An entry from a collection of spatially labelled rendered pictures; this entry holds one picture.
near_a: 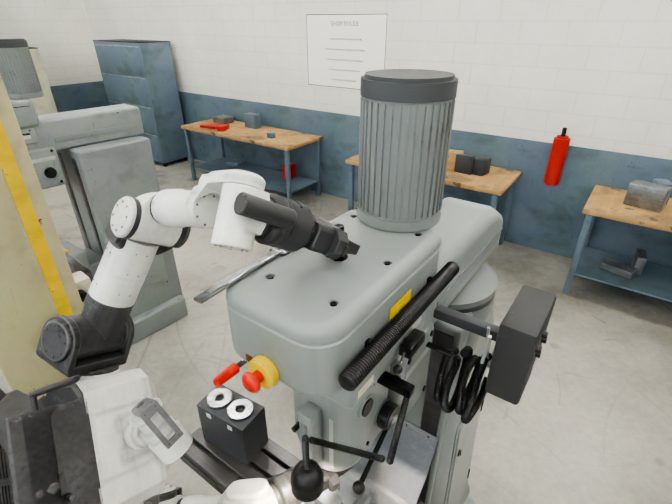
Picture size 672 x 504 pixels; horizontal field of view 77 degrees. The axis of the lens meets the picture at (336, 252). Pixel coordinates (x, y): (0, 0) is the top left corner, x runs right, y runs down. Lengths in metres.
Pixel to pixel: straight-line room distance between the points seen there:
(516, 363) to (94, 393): 0.87
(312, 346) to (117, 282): 0.43
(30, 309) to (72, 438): 1.61
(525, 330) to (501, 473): 1.98
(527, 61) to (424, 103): 4.09
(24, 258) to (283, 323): 1.85
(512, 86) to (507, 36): 0.48
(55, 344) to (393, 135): 0.77
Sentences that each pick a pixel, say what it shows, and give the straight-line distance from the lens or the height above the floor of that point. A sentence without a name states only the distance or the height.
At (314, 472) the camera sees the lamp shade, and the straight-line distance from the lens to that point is 0.99.
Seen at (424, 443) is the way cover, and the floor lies 1.03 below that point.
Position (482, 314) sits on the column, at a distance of 1.41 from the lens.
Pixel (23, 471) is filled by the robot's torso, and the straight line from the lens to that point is 0.92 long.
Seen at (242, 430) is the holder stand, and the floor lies 1.09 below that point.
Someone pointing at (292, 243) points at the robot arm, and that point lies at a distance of 0.72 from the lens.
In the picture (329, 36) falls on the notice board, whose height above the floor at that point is 2.13.
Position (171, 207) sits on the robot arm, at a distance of 0.79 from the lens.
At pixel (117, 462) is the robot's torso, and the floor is 1.57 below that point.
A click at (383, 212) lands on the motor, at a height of 1.93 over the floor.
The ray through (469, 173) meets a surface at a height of 0.90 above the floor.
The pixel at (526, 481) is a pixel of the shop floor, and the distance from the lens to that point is 2.94.
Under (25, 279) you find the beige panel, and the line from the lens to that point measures 2.44.
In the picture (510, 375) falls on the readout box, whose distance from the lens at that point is 1.07.
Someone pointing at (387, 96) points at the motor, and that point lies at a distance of 0.87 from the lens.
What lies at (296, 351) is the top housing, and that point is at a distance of 0.70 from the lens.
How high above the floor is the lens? 2.31
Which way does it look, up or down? 29 degrees down
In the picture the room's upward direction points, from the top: straight up
